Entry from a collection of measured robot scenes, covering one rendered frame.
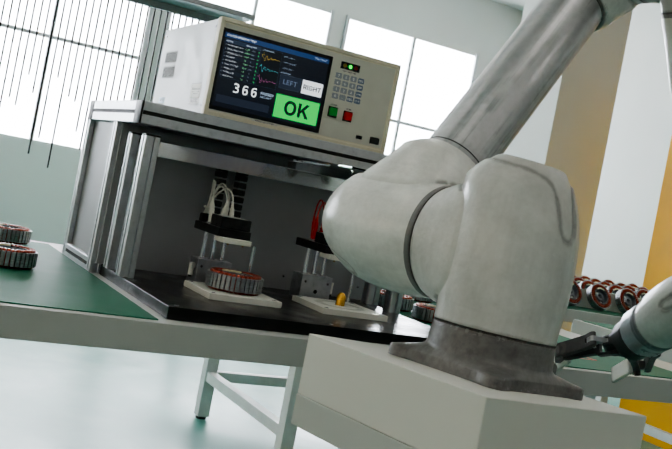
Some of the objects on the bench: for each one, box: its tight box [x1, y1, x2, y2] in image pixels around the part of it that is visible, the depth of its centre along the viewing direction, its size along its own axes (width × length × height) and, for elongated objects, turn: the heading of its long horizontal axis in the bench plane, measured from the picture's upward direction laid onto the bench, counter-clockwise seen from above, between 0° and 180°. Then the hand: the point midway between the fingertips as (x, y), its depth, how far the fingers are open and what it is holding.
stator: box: [205, 267, 264, 296], centre depth 187 cm, size 11×11×4 cm
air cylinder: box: [186, 255, 232, 283], centre depth 200 cm, size 5×8×6 cm
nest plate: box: [184, 280, 282, 308], centre depth 187 cm, size 15×15×1 cm
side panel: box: [62, 119, 123, 274], centre depth 213 cm, size 28×3×32 cm, turn 117°
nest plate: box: [292, 295, 388, 322], centre depth 198 cm, size 15×15×1 cm
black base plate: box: [99, 264, 431, 345], centre depth 194 cm, size 47×64×2 cm
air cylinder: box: [289, 271, 333, 299], centre depth 211 cm, size 5×8×6 cm
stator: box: [411, 303, 436, 324], centre depth 230 cm, size 11×11×4 cm
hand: (586, 368), depth 183 cm, fingers open, 12 cm apart
